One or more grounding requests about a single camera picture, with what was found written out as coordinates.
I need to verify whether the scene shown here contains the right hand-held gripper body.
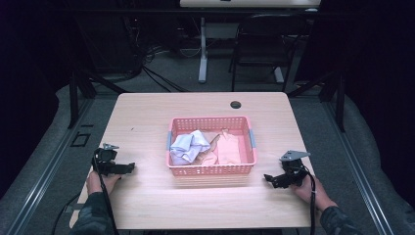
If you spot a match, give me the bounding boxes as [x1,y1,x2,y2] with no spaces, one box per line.
[279,150,311,189]

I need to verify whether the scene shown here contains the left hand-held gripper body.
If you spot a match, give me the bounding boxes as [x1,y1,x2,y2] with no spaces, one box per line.
[92,142,122,176]

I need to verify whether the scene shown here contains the person's left hand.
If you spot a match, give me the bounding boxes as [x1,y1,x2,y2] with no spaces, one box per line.
[85,169,122,196]

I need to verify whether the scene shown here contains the person's right hand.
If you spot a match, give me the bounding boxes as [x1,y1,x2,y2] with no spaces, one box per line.
[291,174,339,213]

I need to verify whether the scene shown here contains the pink cloth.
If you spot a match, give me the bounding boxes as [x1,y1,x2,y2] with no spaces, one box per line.
[216,128,243,165]

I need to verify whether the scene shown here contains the pink plastic basket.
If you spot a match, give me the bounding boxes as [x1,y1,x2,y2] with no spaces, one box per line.
[165,116,258,178]

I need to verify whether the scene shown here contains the white crumpled cloth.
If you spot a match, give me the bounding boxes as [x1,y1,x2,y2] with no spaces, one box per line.
[169,129,211,166]

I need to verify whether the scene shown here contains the peach cloth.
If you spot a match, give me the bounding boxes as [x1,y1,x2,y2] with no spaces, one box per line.
[194,132,222,166]

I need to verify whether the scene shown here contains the black metal stand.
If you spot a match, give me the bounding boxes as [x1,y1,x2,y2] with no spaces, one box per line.
[287,70,347,133]
[66,68,129,130]

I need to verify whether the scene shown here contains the black chair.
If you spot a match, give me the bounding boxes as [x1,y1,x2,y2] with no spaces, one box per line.
[228,13,309,93]

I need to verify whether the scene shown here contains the white desk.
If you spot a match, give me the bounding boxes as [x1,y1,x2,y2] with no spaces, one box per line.
[179,0,323,84]

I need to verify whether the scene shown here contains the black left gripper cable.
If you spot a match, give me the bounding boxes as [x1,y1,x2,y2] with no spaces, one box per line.
[92,156,120,235]

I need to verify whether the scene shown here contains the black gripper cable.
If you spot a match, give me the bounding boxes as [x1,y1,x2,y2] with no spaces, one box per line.
[92,156,120,235]
[295,165,317,235]

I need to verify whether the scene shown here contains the black floor socket frame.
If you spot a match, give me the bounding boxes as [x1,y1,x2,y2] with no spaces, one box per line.
[69,131,92,148]

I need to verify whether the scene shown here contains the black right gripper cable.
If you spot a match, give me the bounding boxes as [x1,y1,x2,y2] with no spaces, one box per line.
[295,165,317,235]

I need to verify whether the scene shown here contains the aluminium floor rail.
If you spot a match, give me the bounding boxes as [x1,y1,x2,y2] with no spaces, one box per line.
[321,97,396,235]
[5,97,96,235]

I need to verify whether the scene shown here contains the thin black cable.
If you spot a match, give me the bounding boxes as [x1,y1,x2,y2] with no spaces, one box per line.
[51,193,82,235]

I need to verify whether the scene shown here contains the black floor cables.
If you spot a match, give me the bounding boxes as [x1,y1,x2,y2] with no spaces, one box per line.
[123,16,192,94]

